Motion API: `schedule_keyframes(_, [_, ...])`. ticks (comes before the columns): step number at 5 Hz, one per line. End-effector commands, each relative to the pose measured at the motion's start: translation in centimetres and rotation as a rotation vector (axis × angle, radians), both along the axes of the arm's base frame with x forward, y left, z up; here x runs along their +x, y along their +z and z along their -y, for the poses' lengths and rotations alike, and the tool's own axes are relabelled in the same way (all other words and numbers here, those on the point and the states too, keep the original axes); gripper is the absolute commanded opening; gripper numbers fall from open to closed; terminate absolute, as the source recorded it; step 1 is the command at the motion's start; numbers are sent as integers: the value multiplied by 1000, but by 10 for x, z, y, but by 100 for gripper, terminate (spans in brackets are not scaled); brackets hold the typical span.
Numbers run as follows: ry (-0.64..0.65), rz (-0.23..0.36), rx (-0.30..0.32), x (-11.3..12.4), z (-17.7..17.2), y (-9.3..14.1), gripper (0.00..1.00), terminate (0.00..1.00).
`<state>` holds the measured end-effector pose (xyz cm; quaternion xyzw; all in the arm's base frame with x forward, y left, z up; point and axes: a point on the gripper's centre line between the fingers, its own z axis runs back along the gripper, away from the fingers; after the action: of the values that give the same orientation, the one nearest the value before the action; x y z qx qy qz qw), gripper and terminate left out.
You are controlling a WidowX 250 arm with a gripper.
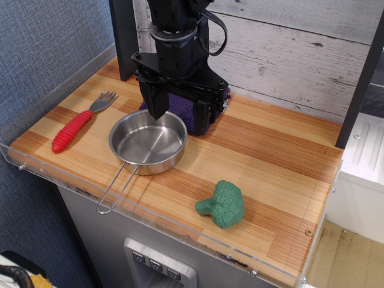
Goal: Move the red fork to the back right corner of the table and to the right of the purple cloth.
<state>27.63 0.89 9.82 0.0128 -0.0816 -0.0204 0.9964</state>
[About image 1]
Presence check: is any red handled metal fork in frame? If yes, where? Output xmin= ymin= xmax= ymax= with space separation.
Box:
xmin=52 ymin=90 xmax=117 ymax=154

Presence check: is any stainless steel saucepan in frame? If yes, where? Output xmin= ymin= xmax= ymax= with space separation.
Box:
xmin=97 ymin=109 xmax=188 ymax=215

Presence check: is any dark shelf post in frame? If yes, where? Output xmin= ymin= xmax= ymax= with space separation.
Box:
xmin=109 ymin=0 xmax=139 ymax=81
xmin=335 ymin=11 xmax=383 ymax=149

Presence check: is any purple folded towel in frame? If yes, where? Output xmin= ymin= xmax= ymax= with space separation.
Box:
xmin=139 ymin=87 xmax=232 ymax=137

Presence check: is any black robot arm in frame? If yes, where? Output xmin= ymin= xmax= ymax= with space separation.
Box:
xmin=132 ymin=1 xmax=229 ymax=136

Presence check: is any dark left shelf post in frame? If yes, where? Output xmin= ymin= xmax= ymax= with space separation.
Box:
xmin=109 ymin=0 xmax=139 ymax=81

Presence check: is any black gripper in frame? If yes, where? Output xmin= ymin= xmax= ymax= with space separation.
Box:
xmin=131 ymin=28 xmax=228 ymax=136

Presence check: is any dark right shelf post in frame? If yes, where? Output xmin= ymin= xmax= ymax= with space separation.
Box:
xmin=335 ymin=11 xmax=383 ymax=149

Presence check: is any silver dispenser button panel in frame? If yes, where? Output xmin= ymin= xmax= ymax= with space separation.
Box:
xmin=124 ymin=237 xmax=197 ymax=287

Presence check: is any white toy sink counter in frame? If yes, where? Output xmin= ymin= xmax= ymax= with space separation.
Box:
xmin=341 ymin=113 xmax=383 ymax=192

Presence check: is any clear acrylic table guard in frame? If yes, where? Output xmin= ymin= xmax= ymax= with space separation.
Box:
xmin=9 ymin=60 xmax=342 ymax=287

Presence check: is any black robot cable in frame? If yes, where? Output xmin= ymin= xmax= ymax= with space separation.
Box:
xmin=196 ymin=10 xmax=229 ymax=57

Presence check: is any yellow black object corner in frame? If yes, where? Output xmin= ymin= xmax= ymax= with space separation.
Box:
xmin=1 ymin=251 xmax=54 ymax=287

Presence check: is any green toy broccoli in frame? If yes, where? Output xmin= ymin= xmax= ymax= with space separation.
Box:
xmin=195 ymin=180 xmax=245 ymax=229

